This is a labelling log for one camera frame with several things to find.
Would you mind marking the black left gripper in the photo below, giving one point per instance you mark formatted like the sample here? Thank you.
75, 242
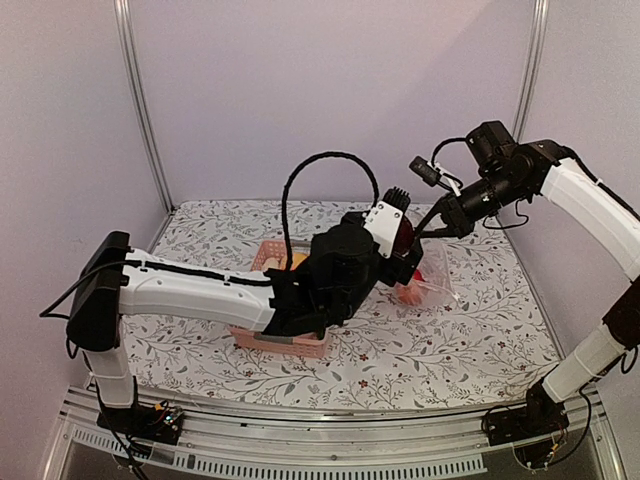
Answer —
403, 267

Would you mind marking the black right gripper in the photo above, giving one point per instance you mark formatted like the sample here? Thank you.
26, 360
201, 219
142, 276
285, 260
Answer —
454, 215

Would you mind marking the red apple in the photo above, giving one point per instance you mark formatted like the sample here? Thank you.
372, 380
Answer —
418, 276

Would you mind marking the dark purple fruit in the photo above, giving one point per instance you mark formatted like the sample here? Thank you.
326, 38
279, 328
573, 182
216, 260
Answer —
404, 237

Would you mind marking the red pomegranate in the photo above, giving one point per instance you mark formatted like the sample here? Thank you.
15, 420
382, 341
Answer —
411, 295

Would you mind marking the clear zip top bag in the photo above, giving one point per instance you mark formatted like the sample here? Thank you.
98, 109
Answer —
438, 289

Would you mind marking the pink plastic basket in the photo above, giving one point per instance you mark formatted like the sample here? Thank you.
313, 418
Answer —
307, 345

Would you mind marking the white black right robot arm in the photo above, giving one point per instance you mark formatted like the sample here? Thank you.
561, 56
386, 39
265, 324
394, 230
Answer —
565, 230

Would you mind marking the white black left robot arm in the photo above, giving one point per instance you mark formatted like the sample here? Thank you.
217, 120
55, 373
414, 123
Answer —
325, 290

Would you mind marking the floral patterned table mat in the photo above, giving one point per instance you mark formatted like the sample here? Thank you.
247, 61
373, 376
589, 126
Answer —
374, 362

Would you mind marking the yellow peach fruit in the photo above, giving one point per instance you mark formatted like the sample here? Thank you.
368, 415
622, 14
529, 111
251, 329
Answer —
297, 259

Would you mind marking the pale ridged gourd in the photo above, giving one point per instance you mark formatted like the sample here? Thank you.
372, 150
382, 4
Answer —
271, 263

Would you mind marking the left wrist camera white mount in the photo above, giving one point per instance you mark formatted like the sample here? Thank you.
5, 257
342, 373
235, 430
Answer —
383, 219

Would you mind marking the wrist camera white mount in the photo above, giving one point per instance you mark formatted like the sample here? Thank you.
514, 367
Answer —
383, 219
434, 175

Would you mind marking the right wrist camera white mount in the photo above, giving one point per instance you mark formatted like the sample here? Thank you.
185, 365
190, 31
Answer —
434, 175

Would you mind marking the aluminium front rail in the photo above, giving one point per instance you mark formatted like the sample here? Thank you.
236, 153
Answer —
223, 439

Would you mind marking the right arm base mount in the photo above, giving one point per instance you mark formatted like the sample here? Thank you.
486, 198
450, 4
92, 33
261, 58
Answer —
539, 416

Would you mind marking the right aluminium frame post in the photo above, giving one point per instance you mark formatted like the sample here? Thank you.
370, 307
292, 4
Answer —
533, 61

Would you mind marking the aluminium frame post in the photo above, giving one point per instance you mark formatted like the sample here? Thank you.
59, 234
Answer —
533, 61
123, 17

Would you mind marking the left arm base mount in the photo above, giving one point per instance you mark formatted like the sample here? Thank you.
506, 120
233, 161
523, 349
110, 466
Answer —
160, 423

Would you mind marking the left aluminium frame post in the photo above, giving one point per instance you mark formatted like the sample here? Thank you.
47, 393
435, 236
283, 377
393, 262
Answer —
123, 17

